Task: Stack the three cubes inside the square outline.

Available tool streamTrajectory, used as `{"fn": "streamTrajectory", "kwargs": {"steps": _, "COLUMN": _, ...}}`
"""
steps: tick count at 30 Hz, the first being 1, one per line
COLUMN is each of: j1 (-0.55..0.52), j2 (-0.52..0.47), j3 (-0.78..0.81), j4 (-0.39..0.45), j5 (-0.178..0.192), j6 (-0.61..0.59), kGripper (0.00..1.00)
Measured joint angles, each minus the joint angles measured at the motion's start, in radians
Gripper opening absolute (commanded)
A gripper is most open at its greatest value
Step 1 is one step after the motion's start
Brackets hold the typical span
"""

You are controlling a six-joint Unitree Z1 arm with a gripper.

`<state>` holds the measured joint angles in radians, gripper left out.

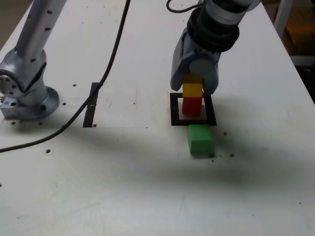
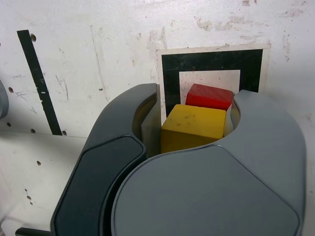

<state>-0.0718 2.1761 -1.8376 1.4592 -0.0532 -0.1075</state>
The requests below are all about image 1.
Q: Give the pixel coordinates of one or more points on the white metal shelf frame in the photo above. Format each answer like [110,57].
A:
[280,14]

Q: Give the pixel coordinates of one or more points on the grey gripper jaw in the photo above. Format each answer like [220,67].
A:
[201,68]
[177,68]

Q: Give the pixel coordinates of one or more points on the red cube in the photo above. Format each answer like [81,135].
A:
[192,105]

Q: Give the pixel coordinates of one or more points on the green cube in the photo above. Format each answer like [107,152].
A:
[200,142]

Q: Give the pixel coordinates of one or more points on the black tape strip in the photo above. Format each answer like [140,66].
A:
[89,115]

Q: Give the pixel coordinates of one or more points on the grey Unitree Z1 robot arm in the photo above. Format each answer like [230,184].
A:
[34,37]

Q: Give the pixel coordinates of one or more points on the yellow cube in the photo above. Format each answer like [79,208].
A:
[192,90]

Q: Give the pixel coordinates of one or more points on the brown cardboard box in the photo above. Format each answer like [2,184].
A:
[302,32]

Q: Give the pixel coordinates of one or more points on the black tape square outline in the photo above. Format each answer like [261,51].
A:
[174,110]

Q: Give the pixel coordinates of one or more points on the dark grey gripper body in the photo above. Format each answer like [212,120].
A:
[204,55]

